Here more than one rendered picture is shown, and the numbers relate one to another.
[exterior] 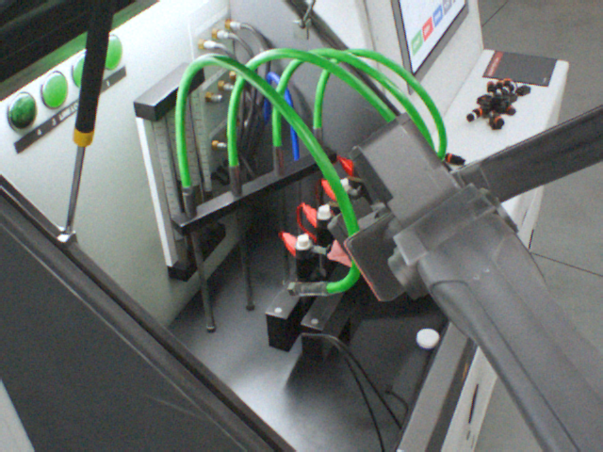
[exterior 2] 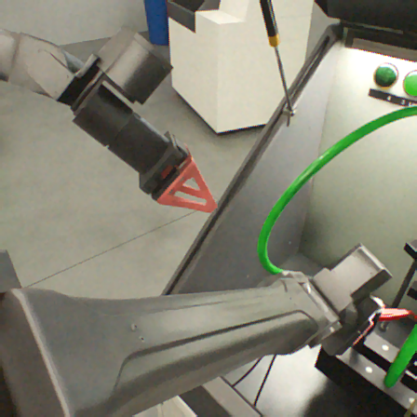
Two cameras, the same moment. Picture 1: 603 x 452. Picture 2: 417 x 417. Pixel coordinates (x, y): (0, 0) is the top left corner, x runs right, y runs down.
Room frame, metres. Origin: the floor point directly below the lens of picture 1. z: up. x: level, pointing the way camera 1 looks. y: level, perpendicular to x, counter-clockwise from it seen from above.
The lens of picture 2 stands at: (0.70, -0.48, 1.62)
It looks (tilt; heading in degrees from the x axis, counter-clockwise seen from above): 39 degrees down; 109
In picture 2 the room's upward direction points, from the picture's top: straight up
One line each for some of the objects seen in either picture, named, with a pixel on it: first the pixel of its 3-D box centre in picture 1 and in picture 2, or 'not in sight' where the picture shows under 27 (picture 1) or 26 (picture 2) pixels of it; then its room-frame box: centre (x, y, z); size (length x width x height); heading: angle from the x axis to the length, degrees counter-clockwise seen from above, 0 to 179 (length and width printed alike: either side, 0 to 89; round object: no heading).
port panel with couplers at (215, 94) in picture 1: (224, 85); not in sight; (1.17, 0.13, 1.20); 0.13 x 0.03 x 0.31; 153
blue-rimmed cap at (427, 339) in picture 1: (428, 339); not in sight; (0.87, -0.21, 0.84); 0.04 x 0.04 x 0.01
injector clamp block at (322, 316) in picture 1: (334, 287); (406, 408); (0.94, -0.05, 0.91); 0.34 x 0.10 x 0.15; 153
